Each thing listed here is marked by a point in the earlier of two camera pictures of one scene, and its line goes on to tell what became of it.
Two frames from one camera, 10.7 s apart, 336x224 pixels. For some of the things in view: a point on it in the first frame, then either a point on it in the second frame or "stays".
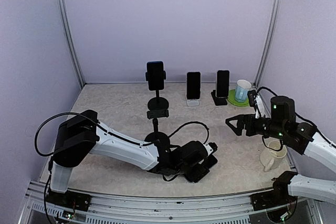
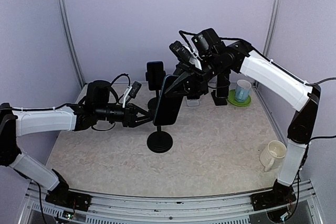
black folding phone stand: x=219 y=100 stays
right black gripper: x=243 y=119 to x=193 y=81
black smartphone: x=210 y=161 to x=168 y=106
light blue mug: x=242 y=87 stays
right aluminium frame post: x=270 y=33 stays
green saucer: x=231 y=97 stays
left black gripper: x=196 y=177 to x=131 y=110
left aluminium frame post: x=61 y=12 stays
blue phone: x=155 y=75 stays
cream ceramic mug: x=270 y=157 stays
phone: x=222 y=83 stays
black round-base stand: x=157 y=103 to x=155 y=75
